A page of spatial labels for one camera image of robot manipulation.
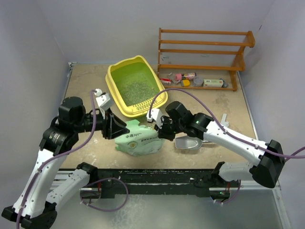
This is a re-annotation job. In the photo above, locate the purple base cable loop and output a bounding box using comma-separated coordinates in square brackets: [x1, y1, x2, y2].
[80, 177, 129, 212]

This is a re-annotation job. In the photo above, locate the pink patterned tube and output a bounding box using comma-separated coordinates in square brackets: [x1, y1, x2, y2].
[182, 73, 196, 80]

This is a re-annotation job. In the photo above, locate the yellow grey sponge block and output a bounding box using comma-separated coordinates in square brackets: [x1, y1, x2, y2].
[181, 80, 191, 87]

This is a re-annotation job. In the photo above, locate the green cat litter bag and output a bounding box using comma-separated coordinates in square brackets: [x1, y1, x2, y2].
[115, 119, 165, 156]

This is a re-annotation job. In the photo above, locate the purple camera cable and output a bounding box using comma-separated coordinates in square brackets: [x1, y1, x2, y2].
[16, 89, 98, 229]
[148, 88, 305, 159]

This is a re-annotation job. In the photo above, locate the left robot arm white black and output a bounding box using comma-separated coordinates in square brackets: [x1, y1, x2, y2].
[1, 91, 129, 229]

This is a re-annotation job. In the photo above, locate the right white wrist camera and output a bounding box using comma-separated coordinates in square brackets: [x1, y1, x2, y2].
[146, 108, 163, 127]

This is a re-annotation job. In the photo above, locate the grey round container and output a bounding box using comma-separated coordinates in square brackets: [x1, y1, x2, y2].
[193, 76, 204, 87]

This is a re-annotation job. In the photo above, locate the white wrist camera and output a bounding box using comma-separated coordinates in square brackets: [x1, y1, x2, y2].
[94, 89, 114, 112]
[146, 108, 163, 127]

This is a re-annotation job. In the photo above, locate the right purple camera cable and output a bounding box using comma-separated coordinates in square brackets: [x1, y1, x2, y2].
[148, 88, 305, 159]

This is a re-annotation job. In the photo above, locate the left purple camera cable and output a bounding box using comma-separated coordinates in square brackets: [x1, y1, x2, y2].
[16, 89, 98, 229]

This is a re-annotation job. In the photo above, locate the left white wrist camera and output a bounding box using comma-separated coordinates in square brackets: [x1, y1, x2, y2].
[94, 89, 114, 112]

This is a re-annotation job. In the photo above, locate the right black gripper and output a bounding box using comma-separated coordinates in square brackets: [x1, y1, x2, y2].
[155, 115, 184, 141]

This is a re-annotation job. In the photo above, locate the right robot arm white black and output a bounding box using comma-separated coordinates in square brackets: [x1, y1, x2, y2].
[146, 101, 285, 188]

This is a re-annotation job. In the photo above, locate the wooden three-tier rack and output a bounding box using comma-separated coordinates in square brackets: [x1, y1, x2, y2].
[157, 28, 255, 91]

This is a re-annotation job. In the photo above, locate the white green long box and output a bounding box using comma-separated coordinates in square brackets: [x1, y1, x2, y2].
[203, 79, 224, 88]

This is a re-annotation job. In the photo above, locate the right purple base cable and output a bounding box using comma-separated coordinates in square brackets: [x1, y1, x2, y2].
[213, 180, 242, 206]

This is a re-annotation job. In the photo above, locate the red white small box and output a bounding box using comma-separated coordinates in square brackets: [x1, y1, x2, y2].
[159, 78, 172, 84]

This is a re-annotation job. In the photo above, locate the white plastic bracket piece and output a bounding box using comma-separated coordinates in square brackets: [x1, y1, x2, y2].
[220, 114, 229, 127]

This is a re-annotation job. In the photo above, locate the yellow green litter box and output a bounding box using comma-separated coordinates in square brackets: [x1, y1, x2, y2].
[105, 55, 168, 118]

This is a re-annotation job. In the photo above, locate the grey small object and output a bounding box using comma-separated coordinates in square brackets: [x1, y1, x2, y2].
[220, 79, 228, 88]

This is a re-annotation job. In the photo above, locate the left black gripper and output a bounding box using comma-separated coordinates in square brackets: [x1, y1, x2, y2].
[73, 106, 130, 139]

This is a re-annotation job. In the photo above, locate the pink tape roll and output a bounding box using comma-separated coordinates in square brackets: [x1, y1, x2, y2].
[175, 73, 182, 81]

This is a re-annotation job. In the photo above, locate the silver metal scoop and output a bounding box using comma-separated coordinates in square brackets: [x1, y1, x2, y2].
[175, 135, 211, 150]

